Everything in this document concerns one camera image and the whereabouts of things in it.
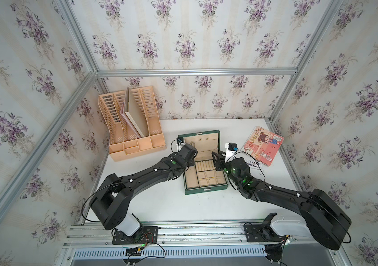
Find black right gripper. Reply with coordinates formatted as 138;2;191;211
210;149;241;187

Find green jewelry box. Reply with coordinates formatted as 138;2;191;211
178;130;228;195

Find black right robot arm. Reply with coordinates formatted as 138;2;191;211
212;151;352;250

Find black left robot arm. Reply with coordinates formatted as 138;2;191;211
89;144;198;237

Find white pen package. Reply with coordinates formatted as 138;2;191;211
245;159;261;170

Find pink cartoon spiral notebook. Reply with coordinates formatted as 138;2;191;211
243;126;284;166

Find peach plastic file organizer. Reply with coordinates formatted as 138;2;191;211
98;86;166;162

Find beige folder in organizer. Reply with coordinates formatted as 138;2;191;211
120;89;149;138

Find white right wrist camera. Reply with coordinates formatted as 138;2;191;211
225;143;238;162

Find aluminium front rail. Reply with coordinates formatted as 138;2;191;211
63;221;323;248

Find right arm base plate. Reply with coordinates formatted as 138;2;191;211
243;222;286;243

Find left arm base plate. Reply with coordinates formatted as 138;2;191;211
112;226;159;245

